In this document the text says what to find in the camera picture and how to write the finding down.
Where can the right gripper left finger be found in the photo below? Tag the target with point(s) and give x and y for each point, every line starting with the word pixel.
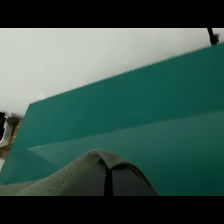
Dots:
pixel 90 181

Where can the green T-shirt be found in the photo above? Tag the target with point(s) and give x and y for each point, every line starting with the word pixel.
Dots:
pixel 50 181

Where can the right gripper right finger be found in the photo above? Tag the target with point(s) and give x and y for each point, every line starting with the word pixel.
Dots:
pixel 130 183

